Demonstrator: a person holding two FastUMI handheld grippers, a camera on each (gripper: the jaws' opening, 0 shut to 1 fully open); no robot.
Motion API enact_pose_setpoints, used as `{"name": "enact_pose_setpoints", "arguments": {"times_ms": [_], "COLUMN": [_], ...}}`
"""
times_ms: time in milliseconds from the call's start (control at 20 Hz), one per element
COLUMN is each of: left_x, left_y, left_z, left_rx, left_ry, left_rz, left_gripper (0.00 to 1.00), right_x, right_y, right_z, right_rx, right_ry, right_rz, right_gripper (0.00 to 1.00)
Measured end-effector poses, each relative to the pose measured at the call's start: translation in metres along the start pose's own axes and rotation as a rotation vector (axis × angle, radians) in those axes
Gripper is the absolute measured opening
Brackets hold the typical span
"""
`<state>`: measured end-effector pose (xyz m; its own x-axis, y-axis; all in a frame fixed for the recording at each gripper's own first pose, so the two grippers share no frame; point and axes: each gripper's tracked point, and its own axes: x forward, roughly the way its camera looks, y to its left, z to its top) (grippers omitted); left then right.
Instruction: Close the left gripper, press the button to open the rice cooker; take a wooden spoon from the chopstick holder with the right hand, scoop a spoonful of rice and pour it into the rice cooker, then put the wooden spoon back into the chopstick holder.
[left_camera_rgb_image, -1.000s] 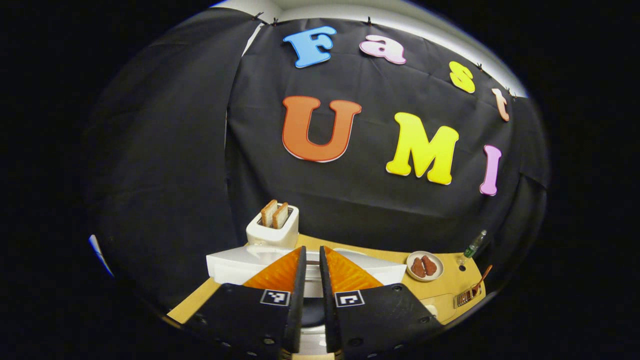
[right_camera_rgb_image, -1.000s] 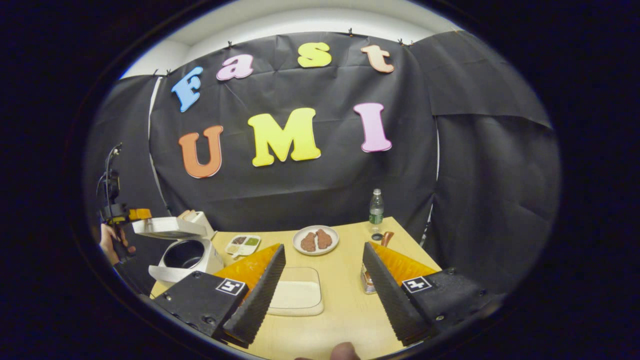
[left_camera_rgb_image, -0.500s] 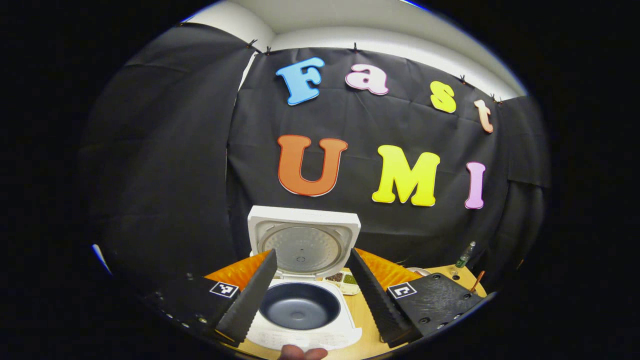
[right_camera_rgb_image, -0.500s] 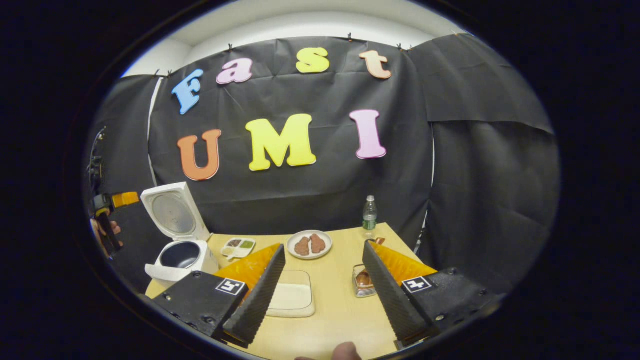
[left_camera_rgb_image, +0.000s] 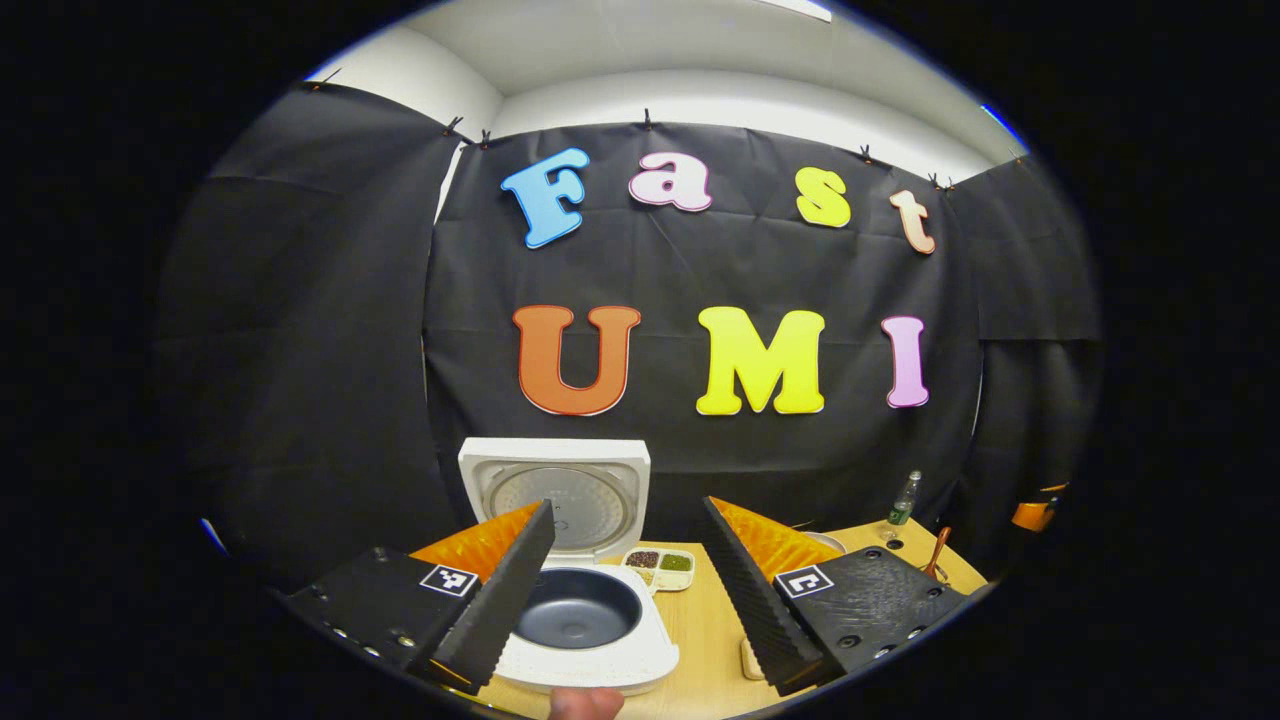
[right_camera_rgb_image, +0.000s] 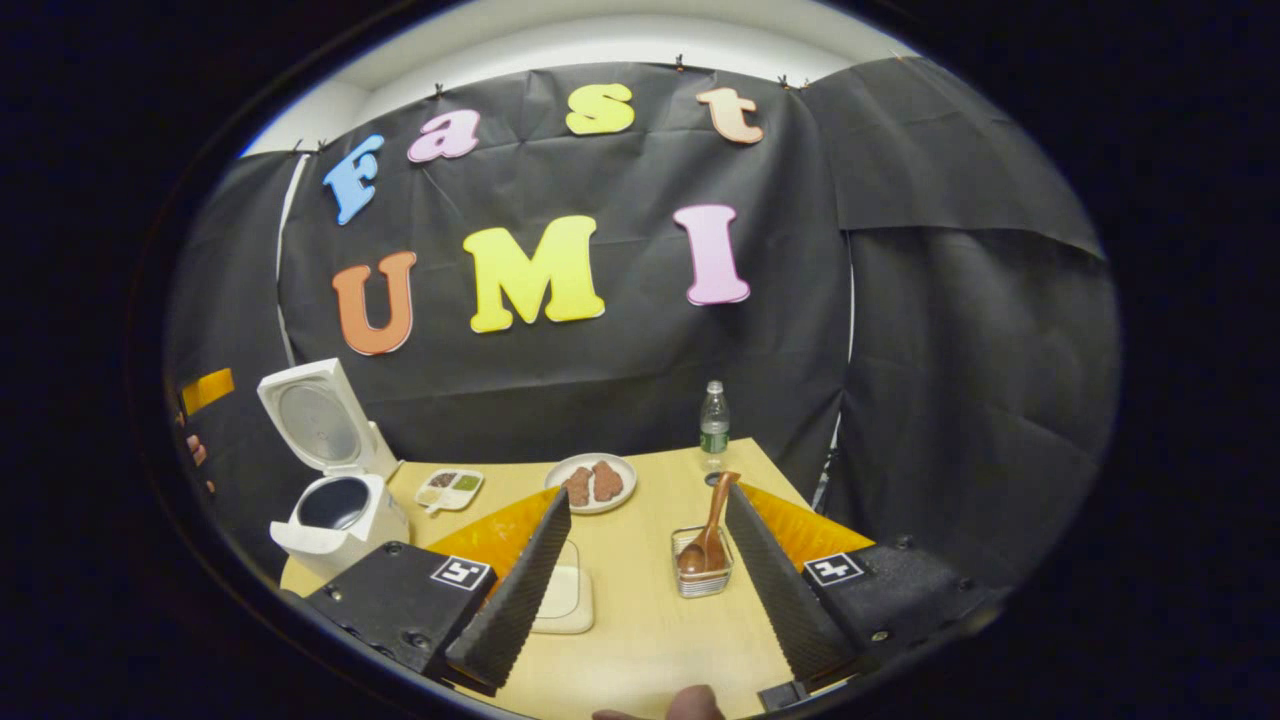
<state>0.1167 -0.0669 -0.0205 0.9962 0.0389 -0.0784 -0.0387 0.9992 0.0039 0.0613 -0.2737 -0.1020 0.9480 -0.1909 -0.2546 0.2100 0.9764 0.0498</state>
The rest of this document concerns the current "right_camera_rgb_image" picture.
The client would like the black backdrop cloth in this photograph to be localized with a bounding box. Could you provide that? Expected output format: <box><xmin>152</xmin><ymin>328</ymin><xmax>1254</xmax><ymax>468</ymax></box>
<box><xmin>165</xmin><ymin>55</ymin><xmax>1121</xmax><ymax>586</ymax></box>

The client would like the wire chopstick holder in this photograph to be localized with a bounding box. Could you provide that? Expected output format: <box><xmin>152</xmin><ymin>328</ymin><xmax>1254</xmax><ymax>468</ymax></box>
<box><xmin>671</xmin><ymin>526</ymin><xmax>736</xmax><ymax>599</ymax></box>

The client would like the white rice cooker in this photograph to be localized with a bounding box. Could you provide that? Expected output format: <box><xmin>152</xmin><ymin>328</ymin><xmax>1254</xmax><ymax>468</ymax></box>
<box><xmin>257</xmin><ymin>358</ymin><xmax>411</xmax><ymax>581</ymax></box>

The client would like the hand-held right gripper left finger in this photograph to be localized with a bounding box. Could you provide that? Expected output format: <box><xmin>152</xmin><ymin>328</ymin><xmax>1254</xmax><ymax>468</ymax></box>
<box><xmin>300</xmin><ymin>488</ymin><xmax>573</xmax><ymax>698</ymax></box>

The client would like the white round plate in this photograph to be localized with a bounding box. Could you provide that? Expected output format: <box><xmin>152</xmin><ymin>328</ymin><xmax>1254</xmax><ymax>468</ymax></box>
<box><xmin>545</xmin><ymin>453</ymin><xmax>638</xmax><ymax>515</ymax></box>

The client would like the clear glass dish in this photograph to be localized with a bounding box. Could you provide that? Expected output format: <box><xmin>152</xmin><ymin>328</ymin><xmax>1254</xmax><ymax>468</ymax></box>
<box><xmin>530</xmin><ymin>540</ymin><xmax>596</xmax><ymax>636</ymax></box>

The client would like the brown wooden spoon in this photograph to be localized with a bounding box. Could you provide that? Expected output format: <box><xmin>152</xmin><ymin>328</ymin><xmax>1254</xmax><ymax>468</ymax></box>
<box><xmin>676</xmin><ymin>471</ymin><xmax>742</xmax><ymax>575</ymax></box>

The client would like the white divided seasoning tray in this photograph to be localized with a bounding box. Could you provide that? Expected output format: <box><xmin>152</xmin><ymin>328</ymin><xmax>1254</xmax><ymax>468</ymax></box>
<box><xmin>415</xmin><ymin>468</ymin><xmax>486</xmax><ymax>516</ymax></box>

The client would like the white toaster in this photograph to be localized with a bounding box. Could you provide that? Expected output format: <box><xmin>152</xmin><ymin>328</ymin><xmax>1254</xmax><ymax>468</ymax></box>
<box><xmin>362</xmin><ymin>420</ymin><xmax>403</xmax><ymax>481</ymax></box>

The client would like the clear green label water bottle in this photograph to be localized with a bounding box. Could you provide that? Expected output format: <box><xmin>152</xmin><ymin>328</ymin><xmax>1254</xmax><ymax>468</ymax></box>
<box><xmin>699</xmin><ymin>380</ymin><xmax>731</xmax><ymax>471</ymax></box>

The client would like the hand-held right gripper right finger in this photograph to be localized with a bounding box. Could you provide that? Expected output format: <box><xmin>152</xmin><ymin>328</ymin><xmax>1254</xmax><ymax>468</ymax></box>
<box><xmin>724</xmin><ymin>483</ymin><xmax>1006</xmax><ymax>689</ymax></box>

